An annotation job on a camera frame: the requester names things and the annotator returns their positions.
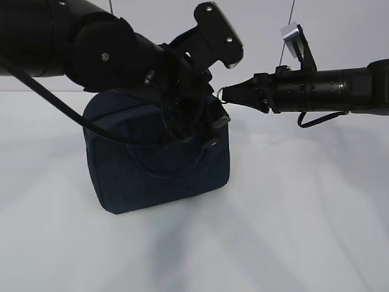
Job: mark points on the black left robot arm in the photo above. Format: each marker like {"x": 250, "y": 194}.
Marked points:
{"x": 101, "y": 52}

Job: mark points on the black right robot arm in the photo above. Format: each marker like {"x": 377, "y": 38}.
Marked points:
{"x": 359, "y": 90}

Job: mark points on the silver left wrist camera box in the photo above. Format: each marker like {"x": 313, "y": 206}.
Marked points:
{"x": 212, "y": 39}

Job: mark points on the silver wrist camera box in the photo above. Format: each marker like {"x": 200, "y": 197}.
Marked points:
{"x": 212, "y": 39}
{"x": 297, "y": 44}

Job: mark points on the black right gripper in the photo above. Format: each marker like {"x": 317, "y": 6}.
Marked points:
{"x": 265, "y": 82}

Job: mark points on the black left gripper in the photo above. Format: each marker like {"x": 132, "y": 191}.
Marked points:
{"x": 183, "y": 95}

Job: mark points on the dark navy insulated lunch bag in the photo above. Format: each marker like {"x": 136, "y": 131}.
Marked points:
{"x": 128, "y": 178}

